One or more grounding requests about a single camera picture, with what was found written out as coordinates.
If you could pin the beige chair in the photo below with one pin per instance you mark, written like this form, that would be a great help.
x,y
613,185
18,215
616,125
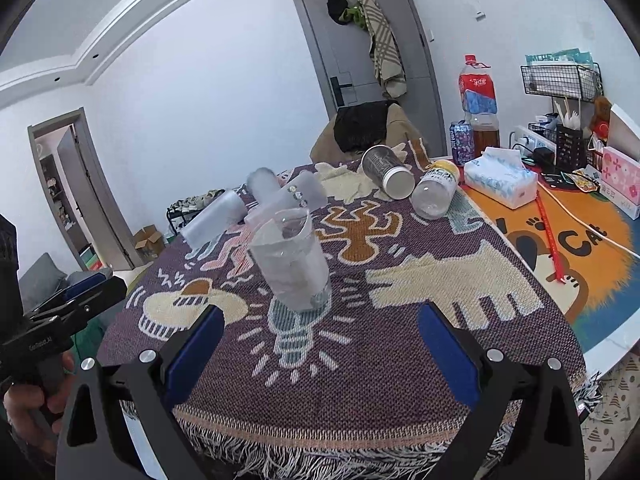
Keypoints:
x,y
405,132

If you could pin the frosted cup with dots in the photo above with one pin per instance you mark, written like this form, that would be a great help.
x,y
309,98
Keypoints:
x,y
295,190

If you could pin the pink floral tissue box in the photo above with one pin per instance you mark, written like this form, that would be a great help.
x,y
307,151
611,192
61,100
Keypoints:
x,y
620,175

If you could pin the brown plush toy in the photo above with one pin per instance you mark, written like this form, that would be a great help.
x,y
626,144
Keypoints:
x,y
600,115

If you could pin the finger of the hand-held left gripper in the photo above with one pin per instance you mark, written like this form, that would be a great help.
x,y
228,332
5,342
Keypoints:
x,y
87,285
95,300

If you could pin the black jacket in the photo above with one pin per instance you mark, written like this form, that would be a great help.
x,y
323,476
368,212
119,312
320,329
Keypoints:
x,y
360,127

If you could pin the yellow snack packet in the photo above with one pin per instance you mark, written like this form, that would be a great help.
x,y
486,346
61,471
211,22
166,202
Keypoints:
x,y
584,181

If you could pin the white box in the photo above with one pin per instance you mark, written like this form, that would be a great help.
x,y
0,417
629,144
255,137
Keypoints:
x,y
625,130

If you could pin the black shoe rack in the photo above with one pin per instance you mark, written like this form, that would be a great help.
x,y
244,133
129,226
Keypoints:
x,y
192,205

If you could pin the black hat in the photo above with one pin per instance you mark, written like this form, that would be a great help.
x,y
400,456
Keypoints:
x,y
336,5

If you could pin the frosted plastic cup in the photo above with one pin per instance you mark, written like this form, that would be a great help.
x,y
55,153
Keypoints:
x,y
215,222

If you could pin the cardboard box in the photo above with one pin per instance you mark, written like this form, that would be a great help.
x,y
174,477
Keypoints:
x,y
149,244

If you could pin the white power strip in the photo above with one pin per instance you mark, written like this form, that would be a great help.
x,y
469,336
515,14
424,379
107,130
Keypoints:
x,y
530,137

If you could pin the plaid beige scarf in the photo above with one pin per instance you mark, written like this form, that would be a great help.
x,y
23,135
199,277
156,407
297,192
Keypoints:
x,y
385,45

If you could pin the white tissue pack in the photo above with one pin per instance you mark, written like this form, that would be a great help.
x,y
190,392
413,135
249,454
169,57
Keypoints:
x,y
500,177

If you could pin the purple drink can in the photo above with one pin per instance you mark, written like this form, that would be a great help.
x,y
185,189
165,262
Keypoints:
x,y
462,142

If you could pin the printed woven blanket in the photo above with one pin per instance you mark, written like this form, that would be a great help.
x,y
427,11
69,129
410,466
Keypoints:
x,y
390,390

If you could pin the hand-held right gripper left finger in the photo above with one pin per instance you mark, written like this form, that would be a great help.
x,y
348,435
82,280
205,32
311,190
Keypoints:
x,y
197,355

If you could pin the grey sofa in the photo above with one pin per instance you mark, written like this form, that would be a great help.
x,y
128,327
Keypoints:
x,y
42,277

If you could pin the orange cat mat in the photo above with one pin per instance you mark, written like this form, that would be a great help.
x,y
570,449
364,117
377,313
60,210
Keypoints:
x,y
595,270

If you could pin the grey paper cup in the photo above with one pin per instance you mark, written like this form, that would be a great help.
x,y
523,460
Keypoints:
x,y
385,167

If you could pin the green plush toy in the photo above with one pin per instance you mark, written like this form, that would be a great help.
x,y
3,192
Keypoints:
x,y
351,16

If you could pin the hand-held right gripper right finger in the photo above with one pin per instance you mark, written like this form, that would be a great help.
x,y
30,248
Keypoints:
x,y
447,360

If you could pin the black mesh utensil holder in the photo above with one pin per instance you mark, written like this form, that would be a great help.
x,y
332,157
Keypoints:
x,y
569,147

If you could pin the large red label bottle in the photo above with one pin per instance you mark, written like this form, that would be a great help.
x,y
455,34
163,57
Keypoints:
x,y
477,95

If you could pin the grey interior door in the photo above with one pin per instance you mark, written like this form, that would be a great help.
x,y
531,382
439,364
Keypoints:
x,y
85,185

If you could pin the patterned floor mat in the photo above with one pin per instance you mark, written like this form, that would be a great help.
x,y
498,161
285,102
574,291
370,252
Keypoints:
x,y
617,420

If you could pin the clear jar with yellow lid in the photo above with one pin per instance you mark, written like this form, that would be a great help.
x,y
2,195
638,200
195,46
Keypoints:
x,y
434,192

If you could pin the person's left hand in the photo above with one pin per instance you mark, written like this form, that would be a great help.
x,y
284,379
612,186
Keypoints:
x,y
25,410

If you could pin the clear plastic cup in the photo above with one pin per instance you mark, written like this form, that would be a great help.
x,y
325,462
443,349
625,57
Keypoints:
x,y
292,270

